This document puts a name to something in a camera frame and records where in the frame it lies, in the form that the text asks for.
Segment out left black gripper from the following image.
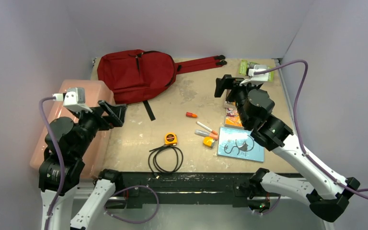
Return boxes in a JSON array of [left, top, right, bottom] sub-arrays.
[[71, 98, 127, 156]]

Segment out red student backpack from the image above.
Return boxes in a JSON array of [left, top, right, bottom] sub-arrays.
[[97, 49, 227, 121]]

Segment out light blue book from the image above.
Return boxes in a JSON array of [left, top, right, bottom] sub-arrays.
[[217, 126, 265, 162]]

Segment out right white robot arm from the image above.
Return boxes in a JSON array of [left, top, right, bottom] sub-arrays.
[[214, 75, 360, 222]]

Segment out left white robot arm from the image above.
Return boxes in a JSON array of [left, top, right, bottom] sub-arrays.
[[38, 97, 127, 230]]

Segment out green booklet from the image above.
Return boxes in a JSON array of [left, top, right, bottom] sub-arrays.
[[238, 59, 274, 82]]

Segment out colourful Roald Dahl book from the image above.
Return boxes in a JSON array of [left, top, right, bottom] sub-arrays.
[[224, 101, 243, 129]]

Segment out white orange marker pen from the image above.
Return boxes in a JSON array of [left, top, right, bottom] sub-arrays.
[[196, 121, 218, 135]]

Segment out red orange crayon marker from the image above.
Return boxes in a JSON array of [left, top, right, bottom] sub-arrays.
[[185, 112, 198, 118]]

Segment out grey orange highlighter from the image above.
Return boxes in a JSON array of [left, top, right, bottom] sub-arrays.
[[195, 129, 218, 140]]

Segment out yellow tape measure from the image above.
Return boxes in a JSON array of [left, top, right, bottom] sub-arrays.
[[164, 133, 178, 146]]

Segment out yellow grey correction tape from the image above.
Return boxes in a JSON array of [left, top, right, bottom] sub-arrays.
[[203, 137, 216, 149]]

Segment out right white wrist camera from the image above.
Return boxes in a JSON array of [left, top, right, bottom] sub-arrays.
[[238, 64, 273, 85]]

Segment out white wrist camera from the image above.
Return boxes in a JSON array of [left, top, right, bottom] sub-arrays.
[[238, 64, 273, 85], [52, 87, 92, 113]]

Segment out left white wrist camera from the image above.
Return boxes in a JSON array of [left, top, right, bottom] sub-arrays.
[[52, 87, 92, 113]]

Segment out black coiled cable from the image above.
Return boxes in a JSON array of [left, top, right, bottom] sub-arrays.
[[148, 144, 184, 178]]

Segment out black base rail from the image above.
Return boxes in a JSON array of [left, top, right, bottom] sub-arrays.
[[105, 172, 267, 209]]

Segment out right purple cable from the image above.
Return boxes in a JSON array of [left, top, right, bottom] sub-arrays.
[[253, 59, 368, 204]]

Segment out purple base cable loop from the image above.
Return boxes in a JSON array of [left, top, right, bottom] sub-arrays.
[[103, 185, 160, 224]]

